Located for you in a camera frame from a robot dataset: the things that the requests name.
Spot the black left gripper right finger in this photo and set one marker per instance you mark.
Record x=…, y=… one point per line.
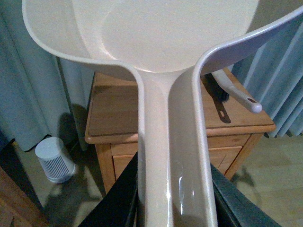
x=233, y=208

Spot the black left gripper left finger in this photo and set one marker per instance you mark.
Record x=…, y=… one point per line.
x=118, y=207

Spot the beige plastic dustpan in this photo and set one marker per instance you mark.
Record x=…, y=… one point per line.
x=165, y=46

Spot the white cylindrical air purifier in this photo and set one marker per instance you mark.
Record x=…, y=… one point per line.
x=55, y=160

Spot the wooden nightstand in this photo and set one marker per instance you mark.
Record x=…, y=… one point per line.
x=232, y=130

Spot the beige hand brush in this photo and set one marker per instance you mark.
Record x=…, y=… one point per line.
x=222, y=88

